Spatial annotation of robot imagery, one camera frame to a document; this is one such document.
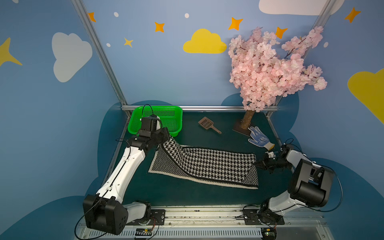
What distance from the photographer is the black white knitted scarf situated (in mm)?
855

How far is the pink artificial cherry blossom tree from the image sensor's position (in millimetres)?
643

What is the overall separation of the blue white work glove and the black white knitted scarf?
0.15 meters

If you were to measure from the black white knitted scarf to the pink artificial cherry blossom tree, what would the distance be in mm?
364

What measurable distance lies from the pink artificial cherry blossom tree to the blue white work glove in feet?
0.83
